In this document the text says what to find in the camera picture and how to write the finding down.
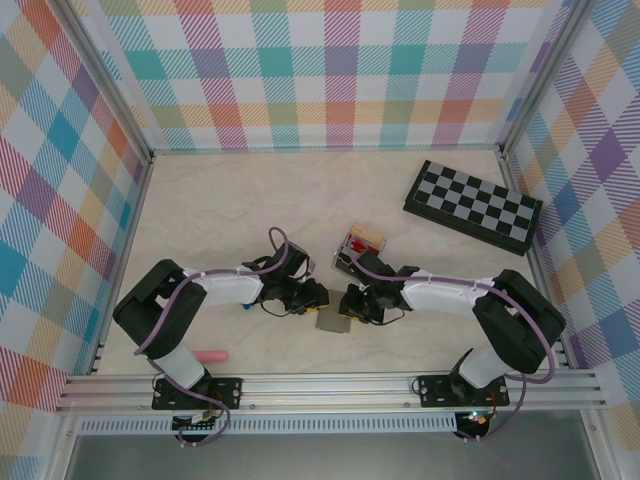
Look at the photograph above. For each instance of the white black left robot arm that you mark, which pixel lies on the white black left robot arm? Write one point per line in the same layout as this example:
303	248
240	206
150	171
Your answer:
225	292

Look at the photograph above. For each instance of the aluminium frame rail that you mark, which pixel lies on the aluminium frame rail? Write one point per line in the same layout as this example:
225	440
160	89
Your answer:
525	235
120	270

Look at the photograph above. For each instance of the pink cylinder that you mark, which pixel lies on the pink cylinder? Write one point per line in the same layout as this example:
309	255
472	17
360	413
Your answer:
212	356

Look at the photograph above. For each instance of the black grey folded chessboard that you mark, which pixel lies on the black grey folded chessboard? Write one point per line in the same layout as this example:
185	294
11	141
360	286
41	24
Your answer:
475	205

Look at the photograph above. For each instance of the red credit card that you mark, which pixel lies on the red credit card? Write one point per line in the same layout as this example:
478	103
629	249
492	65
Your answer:
357	245

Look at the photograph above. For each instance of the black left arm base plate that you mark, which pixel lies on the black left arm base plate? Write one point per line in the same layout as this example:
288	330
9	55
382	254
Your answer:
230	392

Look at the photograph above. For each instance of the small circuit board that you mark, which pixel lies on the small circuit board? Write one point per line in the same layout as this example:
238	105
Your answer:
477	419
197	424

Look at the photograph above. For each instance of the aluminium frame post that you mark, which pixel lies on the aluminium frame post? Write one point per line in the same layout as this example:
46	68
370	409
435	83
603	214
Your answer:
537	75
107	82

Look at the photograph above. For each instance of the orange credit card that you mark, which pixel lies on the orange credit card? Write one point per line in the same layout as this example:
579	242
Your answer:
370	234

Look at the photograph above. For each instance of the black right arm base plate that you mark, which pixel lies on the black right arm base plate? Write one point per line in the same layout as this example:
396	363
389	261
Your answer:
435	390

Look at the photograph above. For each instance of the grey leather card holder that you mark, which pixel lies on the grey leather card holder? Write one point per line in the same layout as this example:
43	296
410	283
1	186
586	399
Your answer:
332	322

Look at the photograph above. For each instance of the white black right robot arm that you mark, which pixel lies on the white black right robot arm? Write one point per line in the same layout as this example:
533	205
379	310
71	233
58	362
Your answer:
440	295

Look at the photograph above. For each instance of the wide aluminium mounting rail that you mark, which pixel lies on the wide aluminium mounting rail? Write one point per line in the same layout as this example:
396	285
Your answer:
325	392

